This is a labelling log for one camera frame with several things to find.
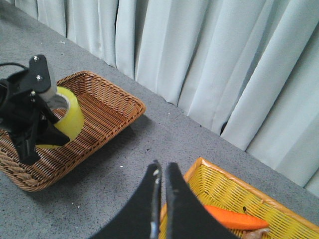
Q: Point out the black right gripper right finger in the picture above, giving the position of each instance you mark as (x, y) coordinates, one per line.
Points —
(186, 216)

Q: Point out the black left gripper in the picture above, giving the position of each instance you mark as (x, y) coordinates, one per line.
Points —
(27, 101)

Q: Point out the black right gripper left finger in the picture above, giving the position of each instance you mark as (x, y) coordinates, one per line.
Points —
(140, 217)

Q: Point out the yellow tape roll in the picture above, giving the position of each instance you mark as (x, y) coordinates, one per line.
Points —
(69, 126)

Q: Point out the orange toy carrot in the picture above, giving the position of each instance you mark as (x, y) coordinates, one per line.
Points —
(234, 220)

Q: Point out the yellow wicker basket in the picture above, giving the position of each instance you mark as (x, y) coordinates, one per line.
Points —
(214, 186)

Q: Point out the brown wicker basket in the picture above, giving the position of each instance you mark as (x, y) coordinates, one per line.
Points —
(107, 110)

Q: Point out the brown ginger root toy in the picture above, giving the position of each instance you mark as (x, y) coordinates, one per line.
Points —
(256, 234)

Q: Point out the white curtain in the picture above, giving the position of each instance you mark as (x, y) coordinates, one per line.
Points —
(248, 70)

